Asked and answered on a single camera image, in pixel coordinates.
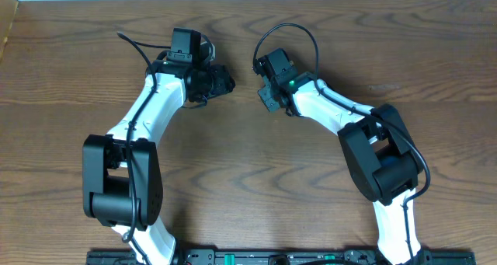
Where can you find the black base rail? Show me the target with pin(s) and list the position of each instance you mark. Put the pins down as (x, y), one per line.
(217, 257)

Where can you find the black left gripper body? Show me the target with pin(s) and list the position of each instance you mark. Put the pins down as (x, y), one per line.
(224, 83)

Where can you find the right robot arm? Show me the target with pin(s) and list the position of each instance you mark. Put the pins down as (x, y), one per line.
(378, 150)

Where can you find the cardboard panel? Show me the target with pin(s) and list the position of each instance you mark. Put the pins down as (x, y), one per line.
(8, 10)

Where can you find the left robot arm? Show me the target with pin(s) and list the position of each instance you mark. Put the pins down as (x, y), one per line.
(121, 179)

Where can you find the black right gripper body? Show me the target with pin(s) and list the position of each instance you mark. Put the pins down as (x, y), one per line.
(269, 98)

